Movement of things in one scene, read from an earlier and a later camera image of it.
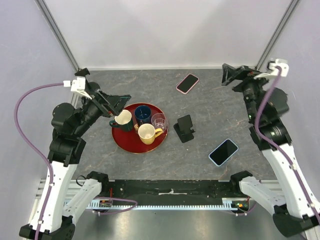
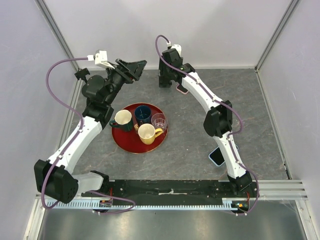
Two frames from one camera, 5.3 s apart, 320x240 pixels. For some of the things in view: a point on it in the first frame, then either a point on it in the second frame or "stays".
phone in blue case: [222, 154] stays
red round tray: [129, 141] stays
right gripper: [242, 72] to [161, 71]
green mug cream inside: [123, 121] stays
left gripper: [109, 104] to [130, 71]
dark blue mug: [143, 114] stays
